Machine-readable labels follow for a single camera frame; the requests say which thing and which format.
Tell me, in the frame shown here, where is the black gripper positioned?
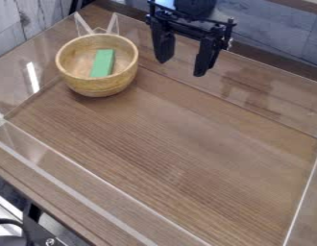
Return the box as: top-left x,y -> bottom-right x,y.
146,0 -> 237,77

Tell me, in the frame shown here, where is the green stick block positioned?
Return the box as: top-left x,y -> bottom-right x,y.
90,49 -> 114,78

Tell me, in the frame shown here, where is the wooden bowl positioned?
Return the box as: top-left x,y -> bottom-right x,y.
54,34 -> 138,97

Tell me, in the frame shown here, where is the clear acrylic tray wall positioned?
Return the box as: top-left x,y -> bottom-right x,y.
0,115 -> 211,246

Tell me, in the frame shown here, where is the black table leg bracket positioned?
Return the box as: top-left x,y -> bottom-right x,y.
22,203 -> 58,246

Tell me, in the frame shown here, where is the black cable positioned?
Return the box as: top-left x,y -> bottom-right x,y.
0,218 -> 27,246

